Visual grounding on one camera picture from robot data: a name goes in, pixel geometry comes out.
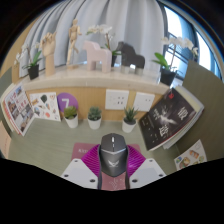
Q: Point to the white wall socket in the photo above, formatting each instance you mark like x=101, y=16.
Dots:
x=144, y=101
x=116, y=99

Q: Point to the wooden hand model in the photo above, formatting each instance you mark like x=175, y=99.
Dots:
x=49, y=53

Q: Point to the light stone ledge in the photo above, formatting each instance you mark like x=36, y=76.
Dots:
x=93, y=80

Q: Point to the wooden artist mannequin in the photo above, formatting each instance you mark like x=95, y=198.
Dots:
x=73, y=40

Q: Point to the round purple number sign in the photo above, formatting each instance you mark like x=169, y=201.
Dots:
x=66, y=100

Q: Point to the dark grey computer mouse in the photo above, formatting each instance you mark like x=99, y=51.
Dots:
x=113, y=156

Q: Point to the white-spined photo cover book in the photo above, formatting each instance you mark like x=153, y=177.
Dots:
x=20, y=110

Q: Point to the pink horse figure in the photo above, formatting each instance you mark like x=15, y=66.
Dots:
x=98, y=55

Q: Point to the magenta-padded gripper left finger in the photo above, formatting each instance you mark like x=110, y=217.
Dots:
x=75, y=171

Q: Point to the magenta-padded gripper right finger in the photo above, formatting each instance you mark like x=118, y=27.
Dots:
x=150, y=171

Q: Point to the dark grey horse figure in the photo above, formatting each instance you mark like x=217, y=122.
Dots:
x=131, y=58

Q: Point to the light grey curtain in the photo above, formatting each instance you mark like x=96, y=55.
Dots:
x=133, y=23

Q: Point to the window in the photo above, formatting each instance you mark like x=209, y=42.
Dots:
x=183, y=30

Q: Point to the white orchid in black pot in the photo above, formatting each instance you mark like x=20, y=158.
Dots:
x=167, y=76
x=33, y=71
x=105, y=30

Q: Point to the food picture sheet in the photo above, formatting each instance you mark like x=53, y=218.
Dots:
x=190, y=156

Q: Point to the black cover book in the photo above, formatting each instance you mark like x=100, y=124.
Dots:
x=166, y=120

